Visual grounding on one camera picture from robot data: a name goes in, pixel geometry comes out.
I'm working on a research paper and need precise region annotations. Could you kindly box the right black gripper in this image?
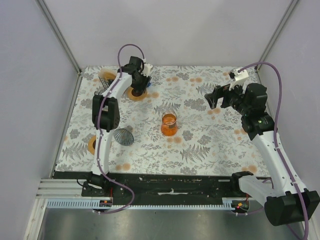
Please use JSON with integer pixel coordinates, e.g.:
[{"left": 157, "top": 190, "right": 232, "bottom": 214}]
[{"left": 204, "top": 79, "right": 251, "bottom": 116}]

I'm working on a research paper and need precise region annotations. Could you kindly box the coffee filter package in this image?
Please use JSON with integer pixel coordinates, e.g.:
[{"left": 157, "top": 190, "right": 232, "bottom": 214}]
[{"left": 98, "top": 68, "right": 117, "bottom": 90}]

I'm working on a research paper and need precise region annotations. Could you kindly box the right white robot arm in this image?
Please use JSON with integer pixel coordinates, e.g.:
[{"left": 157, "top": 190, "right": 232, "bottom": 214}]
[{"left": 204, "top": 83, "right": 320, "bottom": 226}]

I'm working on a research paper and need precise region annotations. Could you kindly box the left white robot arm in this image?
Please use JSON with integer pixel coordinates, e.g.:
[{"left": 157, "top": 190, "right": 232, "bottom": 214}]
[{"left": 91, "top": 56, "right": 153, "bottom": 175}]

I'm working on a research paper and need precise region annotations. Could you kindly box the grey glass dripper cone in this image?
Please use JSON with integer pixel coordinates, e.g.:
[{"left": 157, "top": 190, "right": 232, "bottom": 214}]
[{"left": 113, "top": 125, "right": 135, "bottom": 147}]

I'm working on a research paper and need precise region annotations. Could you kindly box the floral tablecloth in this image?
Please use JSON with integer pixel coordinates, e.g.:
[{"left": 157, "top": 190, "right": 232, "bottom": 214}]
[{"left": 55, "top": 65, "right": 272, "bottom": 177}]

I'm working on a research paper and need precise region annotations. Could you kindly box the orange glass carafe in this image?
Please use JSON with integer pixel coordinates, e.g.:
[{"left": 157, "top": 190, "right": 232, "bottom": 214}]
[{"left": 160, "top": 112, "right": 178, "bottom": 137}]

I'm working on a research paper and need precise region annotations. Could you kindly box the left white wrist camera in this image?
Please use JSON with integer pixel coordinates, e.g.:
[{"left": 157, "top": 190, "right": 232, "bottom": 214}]
[{"left": 141, "top": 58, "right": 154, "bottom": 77}]

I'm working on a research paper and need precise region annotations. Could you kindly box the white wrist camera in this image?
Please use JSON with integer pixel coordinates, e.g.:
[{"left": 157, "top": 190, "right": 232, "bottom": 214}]
[
  {"left": 141, "top": 58, "right": 154, "bottom": 77},
  {"left": 229, "top": 68, "right": 249, "bottom": 91}
]

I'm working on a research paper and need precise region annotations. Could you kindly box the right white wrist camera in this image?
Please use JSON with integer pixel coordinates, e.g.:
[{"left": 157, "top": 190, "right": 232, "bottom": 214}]
[{"left": 229, "top": 68, "right": 249, "bottom": 91}]

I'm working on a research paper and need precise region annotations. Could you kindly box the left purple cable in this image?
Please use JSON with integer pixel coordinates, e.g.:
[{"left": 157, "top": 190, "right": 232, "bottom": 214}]
[{"left": 92, "top": 43, "right": 147, "bottom": 215}]

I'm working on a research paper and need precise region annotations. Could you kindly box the purple cable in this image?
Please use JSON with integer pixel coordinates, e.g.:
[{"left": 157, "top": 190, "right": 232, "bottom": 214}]
[
  {"left": 92, "top": 43, "right": 147, "bottom": 215},
  {"left": 234, "top": 61, "right": 310, "bottom": 240}
]

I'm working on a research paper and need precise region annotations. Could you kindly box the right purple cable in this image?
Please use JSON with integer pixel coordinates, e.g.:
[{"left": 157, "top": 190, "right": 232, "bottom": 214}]
[{"left": 234, "top": 61, "right": 310, "bottom": 240}]

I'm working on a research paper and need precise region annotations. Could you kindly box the black mounting base plate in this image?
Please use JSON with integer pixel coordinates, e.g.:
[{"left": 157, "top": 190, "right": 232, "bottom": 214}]
[{"left": 81, "top": 173, "right": 246, "bottom": 205}]

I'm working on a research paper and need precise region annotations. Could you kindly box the white slotted cable duct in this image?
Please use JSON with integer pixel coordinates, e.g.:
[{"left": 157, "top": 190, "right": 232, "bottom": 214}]
[{"left": 46, "top": 198, "right": 236, "bottom": 211}]

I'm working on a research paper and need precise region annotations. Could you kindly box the aluminium frame rail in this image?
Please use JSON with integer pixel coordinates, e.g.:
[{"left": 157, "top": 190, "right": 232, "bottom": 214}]
[{"left": 34, "top": 177, "right": 88, "bottom": 200}]

